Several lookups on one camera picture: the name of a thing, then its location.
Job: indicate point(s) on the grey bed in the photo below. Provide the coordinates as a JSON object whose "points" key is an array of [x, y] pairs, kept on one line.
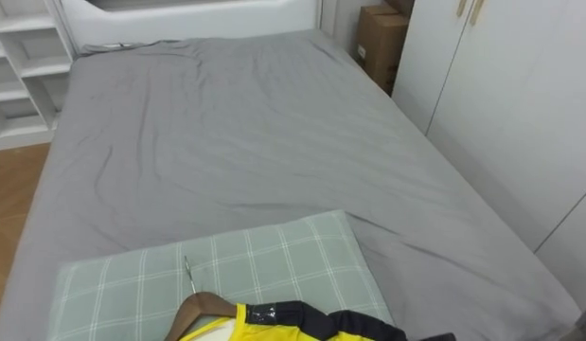
{"points": [[236, 142]]}

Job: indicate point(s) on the green checked pillow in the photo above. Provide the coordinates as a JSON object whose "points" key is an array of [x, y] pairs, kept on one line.
{"points": [[273, 265]]}

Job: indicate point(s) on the white wardrobe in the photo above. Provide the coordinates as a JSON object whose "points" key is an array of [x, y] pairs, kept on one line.
{"points": [[510, 104]]}

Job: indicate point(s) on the white shelf unit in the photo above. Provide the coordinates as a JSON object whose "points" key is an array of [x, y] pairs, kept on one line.
{"points": [[25, 71]]}

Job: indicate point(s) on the brown cardboard box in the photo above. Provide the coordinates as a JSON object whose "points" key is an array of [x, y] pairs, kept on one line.
{"points": [[380, 45]]}

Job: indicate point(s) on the wooden clothes hanger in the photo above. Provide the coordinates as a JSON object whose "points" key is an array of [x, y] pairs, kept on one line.
{"points": [[200, 308]]}

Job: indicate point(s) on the yellow and black garment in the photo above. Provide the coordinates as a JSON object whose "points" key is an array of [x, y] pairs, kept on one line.
{"points": [[292, 324]]}

